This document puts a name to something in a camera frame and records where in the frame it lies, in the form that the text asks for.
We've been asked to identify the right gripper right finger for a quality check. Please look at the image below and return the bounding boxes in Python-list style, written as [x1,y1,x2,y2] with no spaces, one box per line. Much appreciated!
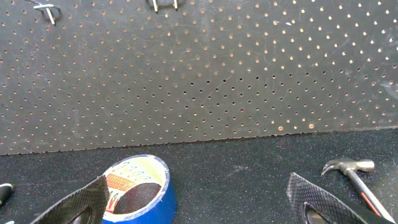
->
[285,172,398,224]

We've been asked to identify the roll of blue tape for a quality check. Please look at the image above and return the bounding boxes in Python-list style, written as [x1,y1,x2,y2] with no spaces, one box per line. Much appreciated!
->
[101,154,178,224]

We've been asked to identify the black pegboard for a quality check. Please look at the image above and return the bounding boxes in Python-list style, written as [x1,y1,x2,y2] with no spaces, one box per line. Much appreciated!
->
[0,0,398,156]

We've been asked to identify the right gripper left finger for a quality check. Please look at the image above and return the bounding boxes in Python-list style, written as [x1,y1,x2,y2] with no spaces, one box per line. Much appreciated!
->
[29,175,110,224]

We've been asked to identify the hammer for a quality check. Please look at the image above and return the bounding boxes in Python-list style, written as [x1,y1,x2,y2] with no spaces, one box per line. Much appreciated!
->
[320,157,396,223]

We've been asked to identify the metal hook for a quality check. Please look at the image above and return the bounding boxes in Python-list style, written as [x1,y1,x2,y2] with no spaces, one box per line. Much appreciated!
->
[24,0,62,26]
[146,0,184,14]

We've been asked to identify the black and white pliers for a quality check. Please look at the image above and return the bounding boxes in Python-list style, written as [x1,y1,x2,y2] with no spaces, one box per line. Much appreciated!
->
[0,182,15,224]

